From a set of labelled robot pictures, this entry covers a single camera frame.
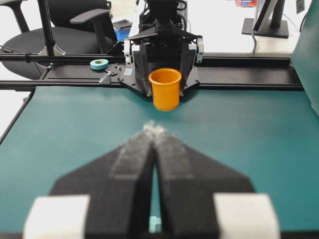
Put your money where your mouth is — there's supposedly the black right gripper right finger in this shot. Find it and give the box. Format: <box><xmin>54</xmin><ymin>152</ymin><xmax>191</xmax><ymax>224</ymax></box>
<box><xmin>154</xmin><ymin>130</ymin><xmax>281</xmax><ymax>239</ymax></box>

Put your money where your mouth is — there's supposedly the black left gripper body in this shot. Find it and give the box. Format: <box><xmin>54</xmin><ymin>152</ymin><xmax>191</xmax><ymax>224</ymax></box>
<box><xmin>124</xmin><ymin>17</ymin><xmax>204</xmax><ymax>64</ymax></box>

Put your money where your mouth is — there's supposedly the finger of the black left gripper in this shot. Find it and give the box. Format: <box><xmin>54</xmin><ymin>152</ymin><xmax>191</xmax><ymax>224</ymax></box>
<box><xmin>133</xmin><ymin>51</ymin><xmax>152</xmax><ymax>97</ymax></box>
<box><xmin>179</xmin><ymin>43</ymin><xmax>197</xmax><ymax>96</ymax></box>

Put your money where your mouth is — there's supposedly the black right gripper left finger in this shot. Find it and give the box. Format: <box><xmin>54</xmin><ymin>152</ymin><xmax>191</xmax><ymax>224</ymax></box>
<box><xmin>22</xmin><ymin>126</ymin><xmax>157</xmax><ymax>239</ymax></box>

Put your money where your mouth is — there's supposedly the orange plastic cup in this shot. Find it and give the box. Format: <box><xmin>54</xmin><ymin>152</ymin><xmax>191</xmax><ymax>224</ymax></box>
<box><xmin>149</xmin><ymin>68</ymin><xmax>182</xmax><ymax>112</ymax></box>

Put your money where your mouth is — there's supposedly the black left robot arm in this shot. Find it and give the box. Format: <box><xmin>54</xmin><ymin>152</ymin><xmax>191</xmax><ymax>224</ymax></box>
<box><xmin>121</xmin><ymin>0</ymin><xmax>204</xmax><ymax>97</ymax></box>

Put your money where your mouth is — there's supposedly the blue plastic box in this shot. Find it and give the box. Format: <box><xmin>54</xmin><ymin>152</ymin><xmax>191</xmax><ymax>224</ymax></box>
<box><xmin>113</xmin><ymin>19</ymin><xmax>132</xmax><ymax>42</ymax></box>

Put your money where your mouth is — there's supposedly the teal tape roll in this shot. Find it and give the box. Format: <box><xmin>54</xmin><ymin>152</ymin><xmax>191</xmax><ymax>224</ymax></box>
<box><xmin>90</xmin><ymin>59</ymin><xmax>109</xmax><ymax>70</ymax></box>

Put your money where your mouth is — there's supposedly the light blue tape strip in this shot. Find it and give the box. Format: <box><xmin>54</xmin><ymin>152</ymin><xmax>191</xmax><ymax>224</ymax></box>
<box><xmin>149</xmin><ymin>216</ymin><xmax>161</xmax><ymax>234</ymax></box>

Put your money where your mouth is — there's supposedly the black office chair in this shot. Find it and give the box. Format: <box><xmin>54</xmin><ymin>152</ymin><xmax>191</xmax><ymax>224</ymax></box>
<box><xmin>0</xmin><ymin>0</ymin><xmax>118</xmax><ymax>80</ymax></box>

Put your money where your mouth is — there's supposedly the black monitor stand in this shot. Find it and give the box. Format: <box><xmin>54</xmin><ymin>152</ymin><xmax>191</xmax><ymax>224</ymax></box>
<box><xmin>242</xmin><ymin>0</ymin><xmax>289</xmax><ymax>39</ymax></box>

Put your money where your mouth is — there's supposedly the metal corner bracket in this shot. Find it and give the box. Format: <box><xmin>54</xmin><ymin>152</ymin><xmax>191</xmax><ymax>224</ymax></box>
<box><xmin>99</xmin><ymin>71</ymin><xmax>111</xmax><ymax>85</ymax></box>

